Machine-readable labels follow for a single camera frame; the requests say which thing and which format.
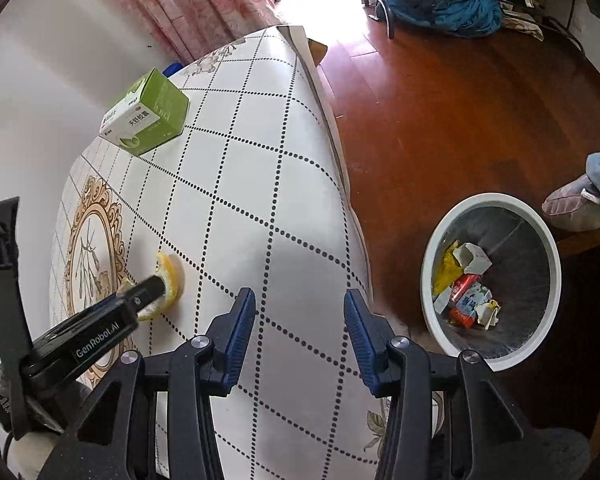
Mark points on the metal stool frame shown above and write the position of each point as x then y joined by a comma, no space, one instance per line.
386,15

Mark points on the blue and white milk carton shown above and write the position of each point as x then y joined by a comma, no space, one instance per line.
472,297

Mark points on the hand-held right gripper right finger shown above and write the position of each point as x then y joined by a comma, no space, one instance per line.
360,340

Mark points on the white round trash bin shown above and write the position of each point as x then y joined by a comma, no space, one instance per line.
525,280

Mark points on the white slender box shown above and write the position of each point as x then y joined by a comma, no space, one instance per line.
442,301

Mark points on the pink and white box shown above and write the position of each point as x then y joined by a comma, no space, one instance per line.
472,258

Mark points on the wooden bed frame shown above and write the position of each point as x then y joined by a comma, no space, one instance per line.
582,247

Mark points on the person's dark fleece pants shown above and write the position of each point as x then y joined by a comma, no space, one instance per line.
562,455

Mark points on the yellow panda snack bag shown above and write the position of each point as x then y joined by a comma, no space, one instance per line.
445,265

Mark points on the small white yellow peel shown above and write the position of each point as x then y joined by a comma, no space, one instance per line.
488,312

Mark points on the pink floral curtain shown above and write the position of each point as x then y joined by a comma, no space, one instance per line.
195,5

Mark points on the large pomelo peel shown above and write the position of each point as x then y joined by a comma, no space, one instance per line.
169,272

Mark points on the green and white box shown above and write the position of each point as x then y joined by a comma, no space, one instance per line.
150,110

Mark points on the floral cloth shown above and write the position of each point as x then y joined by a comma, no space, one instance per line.
522,24

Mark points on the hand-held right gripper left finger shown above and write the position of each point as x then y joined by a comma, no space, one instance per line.
240,332

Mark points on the blue jacket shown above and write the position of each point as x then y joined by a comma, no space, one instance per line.
460,12

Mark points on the checked floral tablecloth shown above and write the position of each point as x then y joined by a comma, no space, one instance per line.
260,160

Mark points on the jar with blue lid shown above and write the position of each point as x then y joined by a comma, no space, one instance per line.
171,68

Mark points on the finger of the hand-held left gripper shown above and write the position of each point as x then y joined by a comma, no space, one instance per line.
150,290

